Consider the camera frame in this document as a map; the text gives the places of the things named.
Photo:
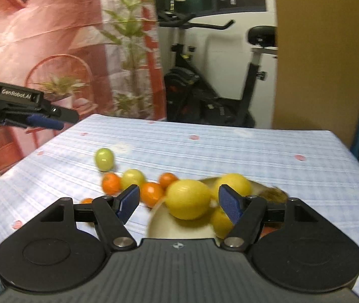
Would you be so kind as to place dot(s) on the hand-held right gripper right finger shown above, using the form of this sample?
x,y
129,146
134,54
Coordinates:
x,y
231,206

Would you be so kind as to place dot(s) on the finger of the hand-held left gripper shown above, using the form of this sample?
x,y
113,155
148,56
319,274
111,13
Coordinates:
x,y
43,121
65,115

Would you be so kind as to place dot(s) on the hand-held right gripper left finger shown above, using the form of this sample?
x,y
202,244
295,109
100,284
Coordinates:
x,y
128,203

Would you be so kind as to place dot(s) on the large yellow lemon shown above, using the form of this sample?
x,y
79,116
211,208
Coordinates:
x,y
234,183

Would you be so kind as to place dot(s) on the small orange tangerine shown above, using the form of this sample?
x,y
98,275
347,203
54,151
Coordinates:
x,y
111,183
152,194
168,180
87,200

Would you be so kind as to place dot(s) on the yellow-green apple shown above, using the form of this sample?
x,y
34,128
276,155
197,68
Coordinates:
x,y
132,178

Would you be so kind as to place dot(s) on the brown dried fruit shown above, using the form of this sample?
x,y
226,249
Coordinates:
x,y
272,194

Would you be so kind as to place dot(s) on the small yellow lemon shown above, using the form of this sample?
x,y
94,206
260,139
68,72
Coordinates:
x,y
187,198

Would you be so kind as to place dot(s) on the round green apple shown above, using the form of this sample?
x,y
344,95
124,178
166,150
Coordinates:
x,y
104,159

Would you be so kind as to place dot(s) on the beige round plate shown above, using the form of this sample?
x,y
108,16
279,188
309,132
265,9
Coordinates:
x,y
173,230

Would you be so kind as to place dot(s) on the printed backdrop cloth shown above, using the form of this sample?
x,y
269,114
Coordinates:
x,y
56,22

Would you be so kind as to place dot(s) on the black exercise bike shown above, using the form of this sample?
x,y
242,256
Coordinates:
x,y
252,85

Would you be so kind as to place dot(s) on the wooden door panel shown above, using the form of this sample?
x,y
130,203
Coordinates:
x,y
318,53

